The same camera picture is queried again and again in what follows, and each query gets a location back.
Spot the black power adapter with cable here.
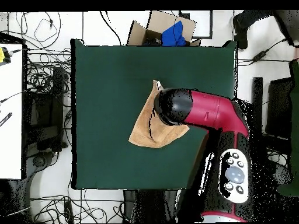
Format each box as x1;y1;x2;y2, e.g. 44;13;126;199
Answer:
237;38;293;67

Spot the orange terry towel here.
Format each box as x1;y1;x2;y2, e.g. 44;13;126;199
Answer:
128;79;190;149

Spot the brown cardboard box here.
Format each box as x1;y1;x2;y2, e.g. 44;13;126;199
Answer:
126;10;201;47

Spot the grey looped cable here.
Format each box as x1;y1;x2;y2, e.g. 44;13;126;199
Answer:
20;11;62;50

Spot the dark green table cloth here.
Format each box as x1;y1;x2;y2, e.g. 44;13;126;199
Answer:
70;38;239;190

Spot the blue cloth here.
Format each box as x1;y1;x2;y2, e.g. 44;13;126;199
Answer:
161;20;187;47

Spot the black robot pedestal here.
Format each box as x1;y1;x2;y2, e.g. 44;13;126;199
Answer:
123;189;179;223

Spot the yellow and black device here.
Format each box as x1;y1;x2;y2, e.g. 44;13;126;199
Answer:
0;46;12;67

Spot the black equipment stand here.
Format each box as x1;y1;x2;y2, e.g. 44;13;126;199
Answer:
23;66;68;152
248;76;293;159

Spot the white desk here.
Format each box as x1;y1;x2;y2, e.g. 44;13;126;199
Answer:
0;43;24;180

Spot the black cable tangle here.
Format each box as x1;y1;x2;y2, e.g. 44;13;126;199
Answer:
261;132;290;169
23;46;72;99
30;188;124;223

